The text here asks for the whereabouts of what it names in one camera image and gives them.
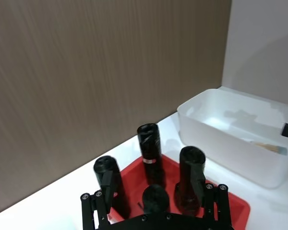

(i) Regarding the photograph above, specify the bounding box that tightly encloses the red plastic tray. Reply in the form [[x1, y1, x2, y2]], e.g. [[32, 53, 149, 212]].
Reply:
[[107, 153, 251, 230]]

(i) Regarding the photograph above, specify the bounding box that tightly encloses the short black bag roll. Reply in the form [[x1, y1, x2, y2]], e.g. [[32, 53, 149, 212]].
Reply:
[[142, 184, 170, 215]]

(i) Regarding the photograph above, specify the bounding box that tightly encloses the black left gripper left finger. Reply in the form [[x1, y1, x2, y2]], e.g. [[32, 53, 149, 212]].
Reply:
[[80, 170, 116, 230]]

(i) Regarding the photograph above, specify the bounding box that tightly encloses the white translucent plastic bin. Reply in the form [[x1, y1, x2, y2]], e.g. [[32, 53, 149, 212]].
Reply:
[[177, 88, 288, 189]]

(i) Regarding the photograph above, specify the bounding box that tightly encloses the tall black roll silver band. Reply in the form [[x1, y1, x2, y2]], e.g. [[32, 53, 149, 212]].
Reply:
[[137, 123, 167, 190]]

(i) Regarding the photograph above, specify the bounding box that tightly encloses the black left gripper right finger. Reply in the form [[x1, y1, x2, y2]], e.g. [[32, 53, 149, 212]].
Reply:
[[189, 167, 233, 230]]

